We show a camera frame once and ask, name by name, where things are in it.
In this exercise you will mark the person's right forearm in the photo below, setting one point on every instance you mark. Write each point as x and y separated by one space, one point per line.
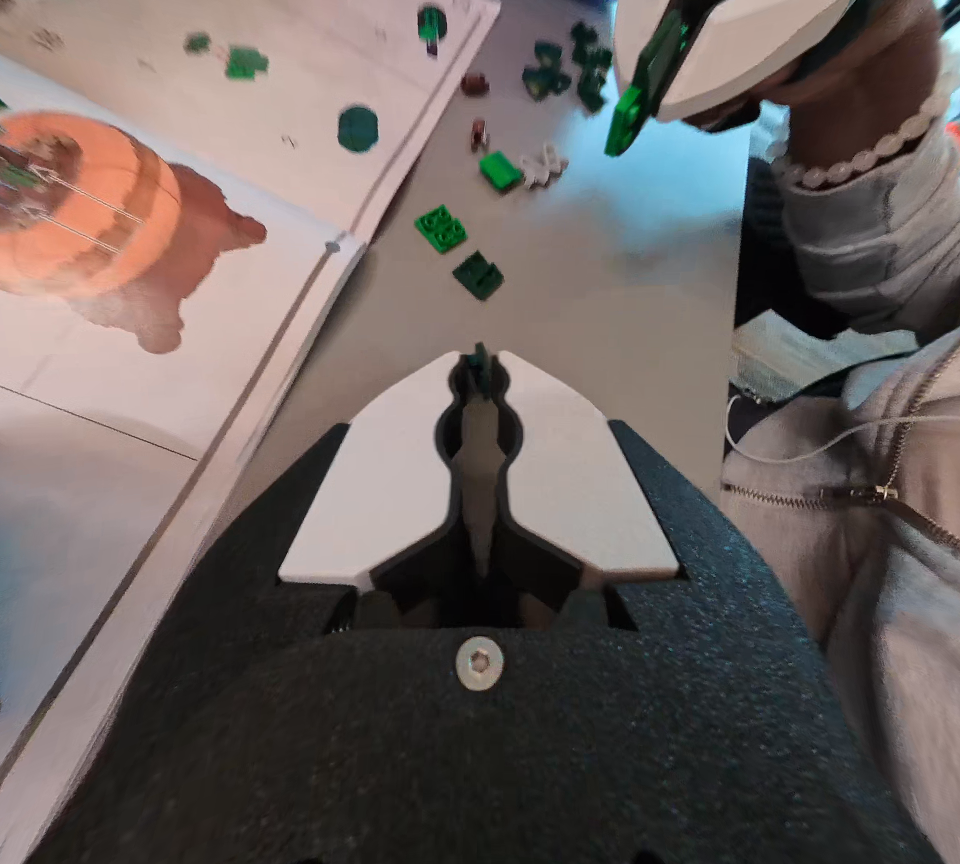
877 241

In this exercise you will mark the brick instruction booklet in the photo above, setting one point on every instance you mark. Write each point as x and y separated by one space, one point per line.
187 151

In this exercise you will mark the person's grey jacket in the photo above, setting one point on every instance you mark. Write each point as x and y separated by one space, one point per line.
862 616

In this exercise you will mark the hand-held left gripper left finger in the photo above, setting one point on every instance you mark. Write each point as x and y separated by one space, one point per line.
382 489

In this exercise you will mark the brown clip brick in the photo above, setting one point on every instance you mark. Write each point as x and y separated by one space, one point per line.
475 84
480 134

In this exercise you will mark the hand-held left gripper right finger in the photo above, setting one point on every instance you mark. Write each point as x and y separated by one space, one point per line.
577 489

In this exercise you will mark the person's right hand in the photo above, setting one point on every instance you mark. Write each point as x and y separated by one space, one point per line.
862 68

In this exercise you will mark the dark green leaf brick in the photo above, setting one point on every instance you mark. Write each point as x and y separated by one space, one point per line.
592 68
546 72

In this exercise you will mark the grey desk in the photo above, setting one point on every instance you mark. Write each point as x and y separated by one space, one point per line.
600 294

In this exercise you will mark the bright green slope brick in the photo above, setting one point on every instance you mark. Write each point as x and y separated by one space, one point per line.
500 171

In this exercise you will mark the green brick assembly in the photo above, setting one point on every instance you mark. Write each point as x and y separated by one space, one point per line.
649 83

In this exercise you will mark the light grey clip plate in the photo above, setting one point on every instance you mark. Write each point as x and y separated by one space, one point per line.
555 162
534 173

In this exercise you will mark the dark green slope brick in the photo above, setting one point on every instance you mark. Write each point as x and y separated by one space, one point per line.
478 276

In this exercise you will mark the bright green square plate brick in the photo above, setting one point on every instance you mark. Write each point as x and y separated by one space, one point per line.
441 228

